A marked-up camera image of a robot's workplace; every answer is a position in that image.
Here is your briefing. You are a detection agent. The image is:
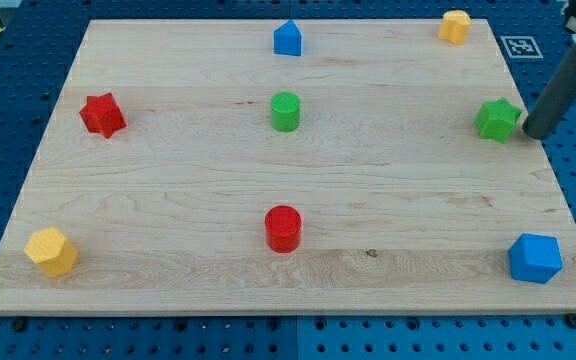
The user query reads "gray cylindrical pusher rod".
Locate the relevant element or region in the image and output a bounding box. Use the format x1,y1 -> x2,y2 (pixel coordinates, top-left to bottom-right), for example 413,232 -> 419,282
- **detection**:
522,43 -> 576,140

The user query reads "green star block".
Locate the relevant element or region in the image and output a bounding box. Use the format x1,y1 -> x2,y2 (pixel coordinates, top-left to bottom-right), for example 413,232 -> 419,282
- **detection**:
475,97 -> 522,143

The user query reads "red star block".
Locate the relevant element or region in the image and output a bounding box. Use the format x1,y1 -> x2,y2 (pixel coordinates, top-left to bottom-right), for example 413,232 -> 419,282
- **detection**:
79,93 -> 127,139

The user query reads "white fiducial marker tag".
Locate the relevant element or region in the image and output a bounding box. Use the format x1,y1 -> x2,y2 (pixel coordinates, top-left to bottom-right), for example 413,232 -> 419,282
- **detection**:
501,35 -> 543,59

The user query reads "yellow heart block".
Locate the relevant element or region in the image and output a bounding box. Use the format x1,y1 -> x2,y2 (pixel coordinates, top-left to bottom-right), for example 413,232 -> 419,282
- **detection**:
437,10 -> 471,45

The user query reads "blue cube block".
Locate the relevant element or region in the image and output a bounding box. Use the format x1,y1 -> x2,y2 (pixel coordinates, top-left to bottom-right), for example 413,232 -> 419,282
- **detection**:
508,233 -> 564,284

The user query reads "blue pentagon house block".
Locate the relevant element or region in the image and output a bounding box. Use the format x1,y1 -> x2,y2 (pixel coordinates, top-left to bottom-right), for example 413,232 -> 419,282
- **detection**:
273,20 -> 302,56

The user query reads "green cylinder block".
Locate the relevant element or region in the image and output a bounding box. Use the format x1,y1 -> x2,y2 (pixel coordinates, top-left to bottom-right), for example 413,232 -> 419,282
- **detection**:
270,92 -> 301,132

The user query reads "red cylinder block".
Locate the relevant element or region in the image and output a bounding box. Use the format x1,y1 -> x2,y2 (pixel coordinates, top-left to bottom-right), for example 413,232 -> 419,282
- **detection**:
264,205 -> 302,253

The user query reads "wooden board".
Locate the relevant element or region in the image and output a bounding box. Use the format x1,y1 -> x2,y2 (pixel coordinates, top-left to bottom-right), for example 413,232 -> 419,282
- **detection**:
0,19 -> 576,317

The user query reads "yellow hexagon block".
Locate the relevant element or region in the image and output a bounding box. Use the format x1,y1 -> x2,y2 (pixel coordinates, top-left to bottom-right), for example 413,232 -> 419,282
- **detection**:
24,227 -> 79,277

